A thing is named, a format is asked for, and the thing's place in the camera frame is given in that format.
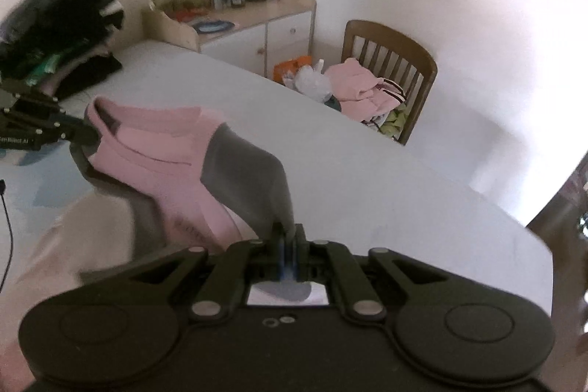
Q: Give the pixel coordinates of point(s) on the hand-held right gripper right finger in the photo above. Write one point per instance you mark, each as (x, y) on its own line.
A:
(340, 268)

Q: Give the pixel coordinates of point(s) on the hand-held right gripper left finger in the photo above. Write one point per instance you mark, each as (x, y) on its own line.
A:
(239, 268)

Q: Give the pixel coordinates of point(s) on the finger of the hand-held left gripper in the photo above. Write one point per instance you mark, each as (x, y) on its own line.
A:
(80, 130)

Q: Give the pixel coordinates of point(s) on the pink grey sweatshirt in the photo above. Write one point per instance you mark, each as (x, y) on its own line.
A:
(161, 144)

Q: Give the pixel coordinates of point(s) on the pile of folded clothes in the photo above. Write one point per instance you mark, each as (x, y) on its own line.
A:
(64, 34)

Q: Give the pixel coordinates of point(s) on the green floral cloth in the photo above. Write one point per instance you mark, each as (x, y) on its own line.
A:
(395, 118)

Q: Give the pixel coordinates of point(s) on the dark teal cloth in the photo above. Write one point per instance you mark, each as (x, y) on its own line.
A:
(333, 103)

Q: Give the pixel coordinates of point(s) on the blue oval dish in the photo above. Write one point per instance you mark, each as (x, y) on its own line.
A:
(213, 26)

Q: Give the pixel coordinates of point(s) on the pink garment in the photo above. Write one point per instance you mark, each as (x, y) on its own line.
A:
(353, 84)

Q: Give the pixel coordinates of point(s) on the striped cloth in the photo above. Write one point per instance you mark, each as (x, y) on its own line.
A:
(394, 88)

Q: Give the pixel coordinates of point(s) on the white plastic bag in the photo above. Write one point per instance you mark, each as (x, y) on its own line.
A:
(310, 82)

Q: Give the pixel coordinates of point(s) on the wooden white cabinet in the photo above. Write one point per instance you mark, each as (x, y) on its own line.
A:
(248, 34)

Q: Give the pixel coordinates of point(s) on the orange bag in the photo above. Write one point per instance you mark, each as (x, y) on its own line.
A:
(289, 68)

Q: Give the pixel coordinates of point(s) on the brown wooden chair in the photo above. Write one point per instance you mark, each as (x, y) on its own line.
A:
(415, 52)

